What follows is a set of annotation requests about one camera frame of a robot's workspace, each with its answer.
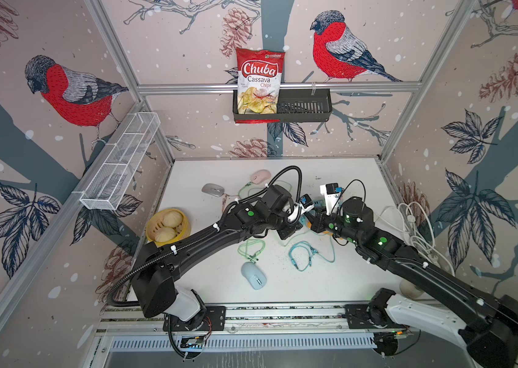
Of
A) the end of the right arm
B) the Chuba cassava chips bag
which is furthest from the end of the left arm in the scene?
the Chuba cassava chips bag

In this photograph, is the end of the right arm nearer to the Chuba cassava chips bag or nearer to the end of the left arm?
the end of the left arm

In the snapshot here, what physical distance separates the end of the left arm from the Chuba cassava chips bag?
450 mm

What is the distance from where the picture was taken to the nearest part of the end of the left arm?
2.08ft

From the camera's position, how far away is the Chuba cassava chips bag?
838 millimetres
